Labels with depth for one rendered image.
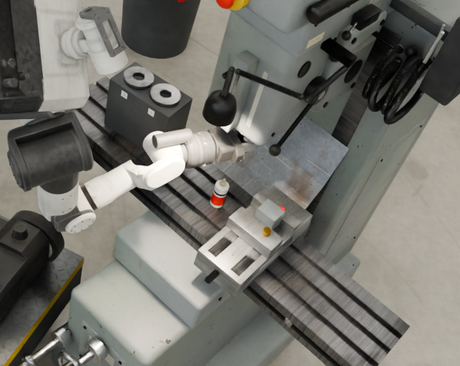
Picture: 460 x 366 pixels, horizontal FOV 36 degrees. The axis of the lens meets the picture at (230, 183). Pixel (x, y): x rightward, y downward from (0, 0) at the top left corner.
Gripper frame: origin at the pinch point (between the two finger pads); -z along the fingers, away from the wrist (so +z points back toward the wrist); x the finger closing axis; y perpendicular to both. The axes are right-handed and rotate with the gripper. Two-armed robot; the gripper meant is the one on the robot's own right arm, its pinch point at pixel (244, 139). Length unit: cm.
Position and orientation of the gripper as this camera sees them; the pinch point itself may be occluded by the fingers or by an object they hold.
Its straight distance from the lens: 186.4
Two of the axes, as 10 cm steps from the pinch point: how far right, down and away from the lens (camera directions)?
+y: -2.3, 6.5, 7.3
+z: -8.7, 2.0, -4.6
